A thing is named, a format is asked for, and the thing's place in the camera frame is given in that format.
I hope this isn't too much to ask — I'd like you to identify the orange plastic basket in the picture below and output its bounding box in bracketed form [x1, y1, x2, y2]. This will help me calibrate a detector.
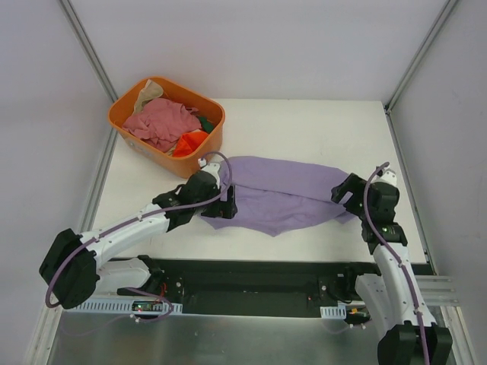
[107, 76, 225, 178]

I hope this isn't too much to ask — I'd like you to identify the purple t-shirt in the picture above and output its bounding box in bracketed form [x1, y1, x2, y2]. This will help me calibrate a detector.
[203, 156, 354, 236]

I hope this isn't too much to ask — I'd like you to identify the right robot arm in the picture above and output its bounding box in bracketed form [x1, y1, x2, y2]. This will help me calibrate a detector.
[331, 167, 453, 364]

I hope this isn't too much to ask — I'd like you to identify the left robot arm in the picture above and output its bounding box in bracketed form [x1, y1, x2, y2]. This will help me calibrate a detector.
[39, 168, 237, 309]

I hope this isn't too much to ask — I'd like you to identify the orange-red cloth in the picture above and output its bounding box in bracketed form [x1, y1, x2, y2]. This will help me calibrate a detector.
[172, 130, 208, 157]

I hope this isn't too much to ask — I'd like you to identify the green cloth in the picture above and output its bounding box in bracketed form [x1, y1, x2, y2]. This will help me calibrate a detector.
[197, 116, 214, 134]

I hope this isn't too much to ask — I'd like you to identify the pink crumpled shirt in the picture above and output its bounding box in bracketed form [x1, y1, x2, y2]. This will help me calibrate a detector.
[122, 98, 201, 152]

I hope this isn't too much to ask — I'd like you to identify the beige cloth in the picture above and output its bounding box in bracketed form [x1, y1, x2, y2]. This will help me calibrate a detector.
[132, 79, 164, 114]

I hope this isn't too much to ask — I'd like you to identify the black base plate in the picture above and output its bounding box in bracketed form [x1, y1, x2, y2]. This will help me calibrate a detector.
[137, 255, 379, 318]

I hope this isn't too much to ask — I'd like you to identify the aluminium rail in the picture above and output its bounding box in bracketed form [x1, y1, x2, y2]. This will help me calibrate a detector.
[415, 275, 460, 306]

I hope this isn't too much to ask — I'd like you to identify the right white cable duct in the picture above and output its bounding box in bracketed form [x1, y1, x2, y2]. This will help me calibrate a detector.
[320, 305, 347, 320]

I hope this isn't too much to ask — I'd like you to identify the white cable duct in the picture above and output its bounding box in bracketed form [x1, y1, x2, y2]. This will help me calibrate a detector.
[67, 298, 183, 316]
[320, 305, 347, 320]

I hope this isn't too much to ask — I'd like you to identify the left white cable duct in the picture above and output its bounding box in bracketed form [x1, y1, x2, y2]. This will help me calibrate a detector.
[67, 298, 183, 316]

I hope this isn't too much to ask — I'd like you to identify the right aluminium frame post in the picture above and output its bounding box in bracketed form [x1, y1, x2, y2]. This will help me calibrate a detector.
[384, 0, 461, 115]

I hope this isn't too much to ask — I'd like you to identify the aluminium frame post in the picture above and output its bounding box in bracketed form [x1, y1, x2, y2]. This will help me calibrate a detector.
[384, 0, 461, 115]
[57, 0, 118, 103]

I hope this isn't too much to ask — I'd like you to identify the left aluminium frame post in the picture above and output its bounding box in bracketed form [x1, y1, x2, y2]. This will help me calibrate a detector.
[57, 0, 118, 103]

